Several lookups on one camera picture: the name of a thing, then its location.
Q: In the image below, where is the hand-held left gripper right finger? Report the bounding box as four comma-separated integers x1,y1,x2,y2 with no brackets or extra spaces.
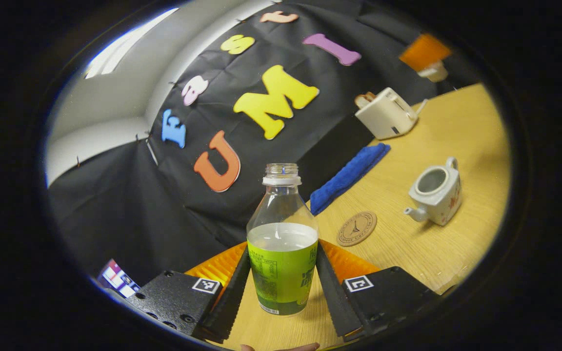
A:
316,239,441,338

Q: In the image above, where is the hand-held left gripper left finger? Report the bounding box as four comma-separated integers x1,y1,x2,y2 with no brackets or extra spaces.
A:
125,242,251,342

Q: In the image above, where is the green label water bottle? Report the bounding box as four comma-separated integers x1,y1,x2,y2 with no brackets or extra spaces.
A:
246,163,319,316

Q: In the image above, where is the round cork coaster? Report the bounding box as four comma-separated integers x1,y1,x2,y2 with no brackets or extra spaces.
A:
336,211,378,247

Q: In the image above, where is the white ceramic teacup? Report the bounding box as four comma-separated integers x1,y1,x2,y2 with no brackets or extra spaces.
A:
404,156,462,226

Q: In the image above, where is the white toaster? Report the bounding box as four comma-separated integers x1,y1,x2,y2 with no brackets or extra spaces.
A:
355,88,419,140

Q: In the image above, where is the computer monitor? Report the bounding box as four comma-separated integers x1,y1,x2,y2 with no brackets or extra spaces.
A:
97,259,141,298

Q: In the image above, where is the blue towel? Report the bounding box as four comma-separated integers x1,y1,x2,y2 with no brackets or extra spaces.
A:
310,143,391,216

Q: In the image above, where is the black backdrop cloth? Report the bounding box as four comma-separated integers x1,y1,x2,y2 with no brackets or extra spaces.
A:
47,0,482,288

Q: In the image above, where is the ceiling light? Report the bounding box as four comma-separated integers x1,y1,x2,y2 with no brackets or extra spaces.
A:
85,7,179,79

